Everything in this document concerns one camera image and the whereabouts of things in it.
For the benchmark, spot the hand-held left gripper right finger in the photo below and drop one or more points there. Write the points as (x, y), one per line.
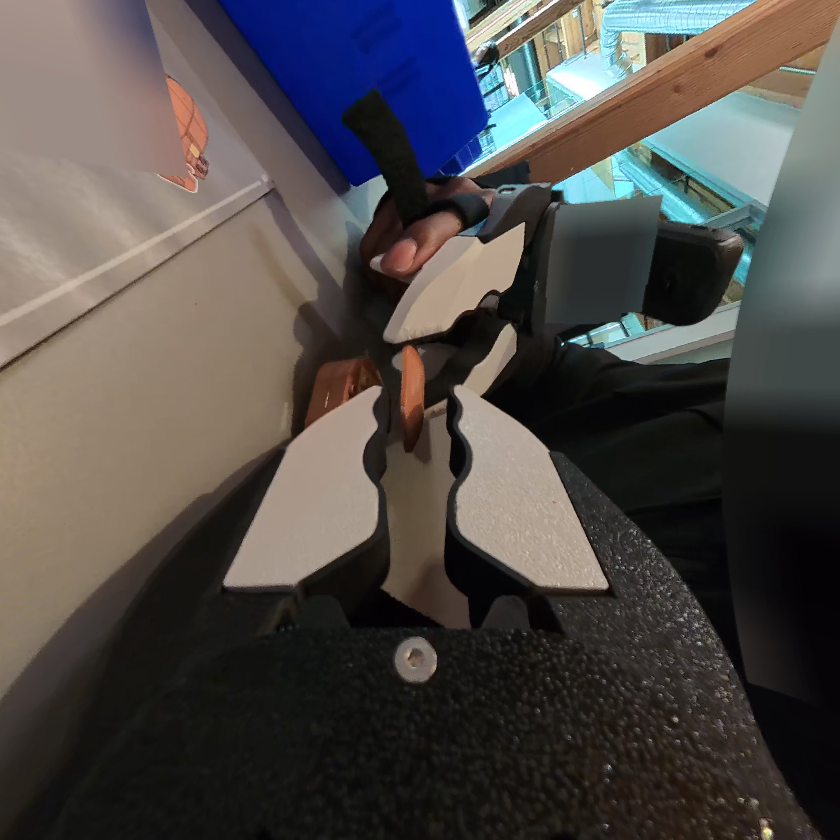
(525, 512)

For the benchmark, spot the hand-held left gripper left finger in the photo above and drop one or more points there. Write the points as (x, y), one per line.
(309, 512)

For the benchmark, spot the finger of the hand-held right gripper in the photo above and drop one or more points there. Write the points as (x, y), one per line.
(492, 361)
(453, 282)

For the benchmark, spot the brown curved brick piece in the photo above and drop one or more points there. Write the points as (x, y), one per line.
(412, 394)

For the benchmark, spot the person's right forearm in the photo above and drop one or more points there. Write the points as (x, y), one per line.
(617, 381)

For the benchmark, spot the round brown brick assembly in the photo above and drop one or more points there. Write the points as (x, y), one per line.
(339, 387)

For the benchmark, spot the wooden beam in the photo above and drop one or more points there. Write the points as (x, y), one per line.
(656, 92)

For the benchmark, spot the row of blue plastic bins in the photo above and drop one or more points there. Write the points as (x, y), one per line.
(368, 79)

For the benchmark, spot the grey instruction booklet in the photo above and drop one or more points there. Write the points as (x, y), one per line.
(79, 158)

